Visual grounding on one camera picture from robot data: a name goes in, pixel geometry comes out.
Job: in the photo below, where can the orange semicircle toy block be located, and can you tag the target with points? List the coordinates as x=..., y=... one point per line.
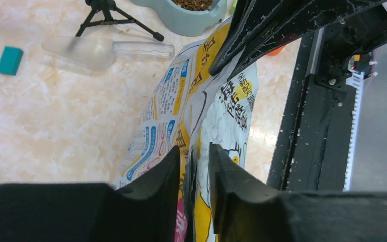
x=276, y=51

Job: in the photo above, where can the teal rectangular block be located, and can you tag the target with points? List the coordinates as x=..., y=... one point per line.
x=10, y=60

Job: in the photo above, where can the pink pet food bag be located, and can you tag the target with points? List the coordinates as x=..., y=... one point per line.
x=190, y=108

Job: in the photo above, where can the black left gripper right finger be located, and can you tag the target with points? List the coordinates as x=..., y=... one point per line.
x=245, y=209

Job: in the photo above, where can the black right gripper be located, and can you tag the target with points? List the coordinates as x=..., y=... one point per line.
x=358, y=27

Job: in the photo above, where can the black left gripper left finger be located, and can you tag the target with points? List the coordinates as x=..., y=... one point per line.
x=143, y=210

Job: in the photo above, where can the teal double pet bowl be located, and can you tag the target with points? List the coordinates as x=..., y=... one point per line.
x=186, y=22

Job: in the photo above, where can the green curved toy piece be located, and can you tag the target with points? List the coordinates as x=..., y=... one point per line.
x=233, y=7

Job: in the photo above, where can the clear plastic scoop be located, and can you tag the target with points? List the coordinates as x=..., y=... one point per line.
x=100, y=53

